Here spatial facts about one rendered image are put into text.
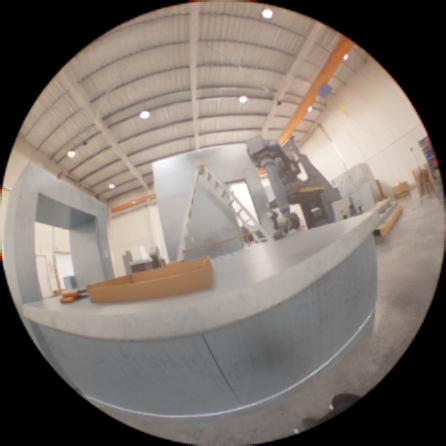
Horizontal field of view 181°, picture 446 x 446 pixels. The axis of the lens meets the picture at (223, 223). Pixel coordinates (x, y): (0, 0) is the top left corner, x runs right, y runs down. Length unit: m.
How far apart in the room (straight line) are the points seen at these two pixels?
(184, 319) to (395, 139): 11.34
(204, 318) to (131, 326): 0.15
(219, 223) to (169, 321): 2.86
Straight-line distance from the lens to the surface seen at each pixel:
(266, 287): 0.29
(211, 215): 3.08
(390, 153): 11.22
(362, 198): 7.30
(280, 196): 1.51
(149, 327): 0.30
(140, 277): 0.74
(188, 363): 0.43
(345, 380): 0.84
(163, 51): 7.44
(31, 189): 1.37
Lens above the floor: 0.74
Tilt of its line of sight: 8 degrees up
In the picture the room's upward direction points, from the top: 16 degrees counter-clockwise
